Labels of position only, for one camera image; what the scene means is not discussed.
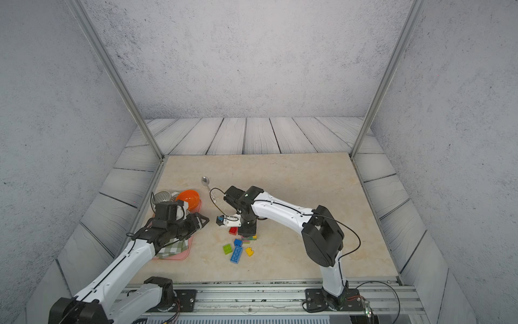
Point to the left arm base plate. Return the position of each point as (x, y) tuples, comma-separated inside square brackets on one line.
[(184, 299)]

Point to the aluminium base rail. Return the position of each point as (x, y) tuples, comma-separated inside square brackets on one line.
[(385, 296)]

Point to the left frame post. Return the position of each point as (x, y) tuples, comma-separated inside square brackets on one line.
[(78, 10)]

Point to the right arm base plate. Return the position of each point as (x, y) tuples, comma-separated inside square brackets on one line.
[(318, 300)]

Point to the frame post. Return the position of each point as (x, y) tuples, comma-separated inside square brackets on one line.
[(78, 10), (413, 16)]

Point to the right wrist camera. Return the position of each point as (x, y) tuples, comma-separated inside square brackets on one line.
[(229, 221)]

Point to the pink tray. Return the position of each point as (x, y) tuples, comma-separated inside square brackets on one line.
[(179, 256)]

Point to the long blue lego brick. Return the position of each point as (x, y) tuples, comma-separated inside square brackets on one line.
[(236, 255)]

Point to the orange plastic bowl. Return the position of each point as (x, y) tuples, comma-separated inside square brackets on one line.
[(192, 199)]

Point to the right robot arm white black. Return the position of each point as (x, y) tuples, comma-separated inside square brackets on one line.
[(320, 232)]

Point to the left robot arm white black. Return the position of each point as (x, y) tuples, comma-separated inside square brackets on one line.
[(97, 302)]

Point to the grey ribbed cup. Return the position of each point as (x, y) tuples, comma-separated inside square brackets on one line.
[(161, 197)]

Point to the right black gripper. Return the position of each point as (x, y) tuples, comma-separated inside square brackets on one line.
[(246, 232)]

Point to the green checkered cloth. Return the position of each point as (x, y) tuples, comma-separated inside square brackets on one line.
[(174, 247)]

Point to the lime lego brick left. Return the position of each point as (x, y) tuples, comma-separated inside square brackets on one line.
[(227, 249)]

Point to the metal spoon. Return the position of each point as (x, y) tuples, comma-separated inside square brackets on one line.
[(206, 183)]

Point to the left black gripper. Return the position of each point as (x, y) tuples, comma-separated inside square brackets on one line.
[(195, 223)]

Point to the right frame post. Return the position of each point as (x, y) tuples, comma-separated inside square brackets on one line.
[(413, 16)]

